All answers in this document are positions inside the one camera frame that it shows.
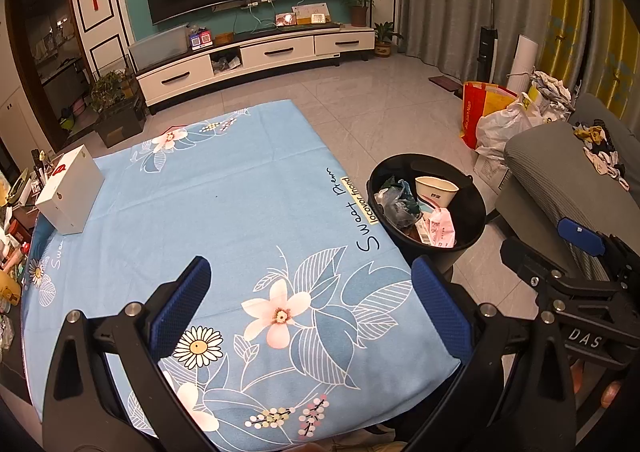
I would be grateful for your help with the white cylinder appliance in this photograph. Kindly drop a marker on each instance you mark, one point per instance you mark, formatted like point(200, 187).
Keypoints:
point(525, 57)

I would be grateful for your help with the potted plant in dark crate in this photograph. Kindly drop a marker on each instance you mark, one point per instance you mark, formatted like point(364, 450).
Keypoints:
point(120, 117)

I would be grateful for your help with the upright vacuum cleaner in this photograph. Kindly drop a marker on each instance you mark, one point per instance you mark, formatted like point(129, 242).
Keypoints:
point(487, 47)

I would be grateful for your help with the pink picture card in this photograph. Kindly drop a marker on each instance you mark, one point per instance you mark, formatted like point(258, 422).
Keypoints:
point(285, 20)

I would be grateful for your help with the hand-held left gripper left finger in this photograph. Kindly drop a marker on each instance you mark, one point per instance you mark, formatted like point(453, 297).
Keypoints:
point(182, 302)

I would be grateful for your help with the white barcode carton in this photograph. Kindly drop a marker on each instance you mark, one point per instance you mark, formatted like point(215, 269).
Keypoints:
point(425, 229)

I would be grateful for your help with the white television cabinet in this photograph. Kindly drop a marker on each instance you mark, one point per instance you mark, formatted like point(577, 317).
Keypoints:
point(280, 50)

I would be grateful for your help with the small brown basket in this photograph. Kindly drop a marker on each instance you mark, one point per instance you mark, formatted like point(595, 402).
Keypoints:
point(225, 38)

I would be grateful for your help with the yellow patterned curtain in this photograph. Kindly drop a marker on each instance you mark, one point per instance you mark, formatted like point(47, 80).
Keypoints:
point(570, 7)

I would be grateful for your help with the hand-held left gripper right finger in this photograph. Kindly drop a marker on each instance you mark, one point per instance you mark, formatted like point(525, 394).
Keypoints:
point(442, 312)

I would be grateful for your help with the grey crumpled packets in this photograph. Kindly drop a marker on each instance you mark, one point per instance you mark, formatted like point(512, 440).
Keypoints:
point(225, 65)

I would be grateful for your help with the pink tissue packet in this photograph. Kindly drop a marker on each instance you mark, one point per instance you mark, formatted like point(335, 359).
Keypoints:
point(444, 228)

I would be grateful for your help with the dark brown floor mat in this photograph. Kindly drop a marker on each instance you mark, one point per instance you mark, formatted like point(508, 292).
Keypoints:
point(447, 83)

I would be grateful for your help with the clear dark green wrapper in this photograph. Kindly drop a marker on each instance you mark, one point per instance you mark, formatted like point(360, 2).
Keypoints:
point(395, 204)

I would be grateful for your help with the white and blue paper cup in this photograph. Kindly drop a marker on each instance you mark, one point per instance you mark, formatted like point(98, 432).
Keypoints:
point(435, 192)

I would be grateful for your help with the bag of crumpled cloths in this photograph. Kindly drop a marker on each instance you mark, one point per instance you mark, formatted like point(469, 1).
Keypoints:
point(550, 92)

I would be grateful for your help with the small potted plant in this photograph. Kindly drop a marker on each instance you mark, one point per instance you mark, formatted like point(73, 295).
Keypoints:
point(384, 40)

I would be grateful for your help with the tall potted plant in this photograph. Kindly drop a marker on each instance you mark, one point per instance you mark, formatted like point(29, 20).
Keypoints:
point(357, 0)

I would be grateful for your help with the white plastic sack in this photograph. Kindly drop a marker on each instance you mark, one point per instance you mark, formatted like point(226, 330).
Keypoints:
point(500, 127)

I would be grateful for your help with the white and yellow box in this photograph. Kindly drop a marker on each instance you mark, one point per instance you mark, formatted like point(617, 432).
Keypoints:
point(312, 13)

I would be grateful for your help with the red and yellow shopping bag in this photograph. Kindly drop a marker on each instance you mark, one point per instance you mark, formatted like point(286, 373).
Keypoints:
point(472, 112)

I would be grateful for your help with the blue floral tablecloth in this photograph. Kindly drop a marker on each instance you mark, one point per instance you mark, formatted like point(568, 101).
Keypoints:
point(225, 192)

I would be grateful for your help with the white rectangular box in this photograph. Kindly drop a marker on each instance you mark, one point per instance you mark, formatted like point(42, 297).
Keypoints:
point(70, 192)

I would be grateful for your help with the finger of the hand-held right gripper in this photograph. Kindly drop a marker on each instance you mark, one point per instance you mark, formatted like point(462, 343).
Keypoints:
point(530, 262)
point(580, 233)

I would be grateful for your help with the grey storage box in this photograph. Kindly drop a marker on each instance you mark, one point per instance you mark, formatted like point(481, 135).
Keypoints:
point(160, 45)

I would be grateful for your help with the pile of socks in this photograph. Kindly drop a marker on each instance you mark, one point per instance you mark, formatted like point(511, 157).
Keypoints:
point(600, 147)

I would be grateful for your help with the grey sofa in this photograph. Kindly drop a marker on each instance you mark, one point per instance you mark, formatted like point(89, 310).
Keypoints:
point(545, 152)

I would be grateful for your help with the person's right hand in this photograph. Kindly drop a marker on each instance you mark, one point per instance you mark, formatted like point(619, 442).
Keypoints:
point(607, 393)

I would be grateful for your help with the black plastic bucket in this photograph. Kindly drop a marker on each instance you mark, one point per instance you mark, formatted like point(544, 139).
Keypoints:
point(472, 212)

